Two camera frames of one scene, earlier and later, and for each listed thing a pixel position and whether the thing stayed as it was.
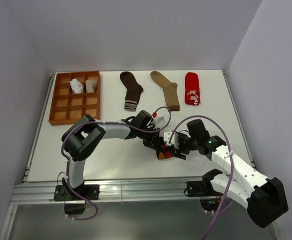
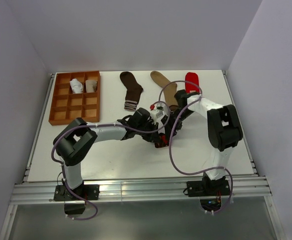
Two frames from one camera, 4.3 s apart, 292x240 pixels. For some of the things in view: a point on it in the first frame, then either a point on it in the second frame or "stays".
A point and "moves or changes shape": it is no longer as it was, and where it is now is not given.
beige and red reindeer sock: (91, 85) stays
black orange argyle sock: (166, 152) moves or changes shape
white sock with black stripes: (76, 86) stays
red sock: (192, 92) stays
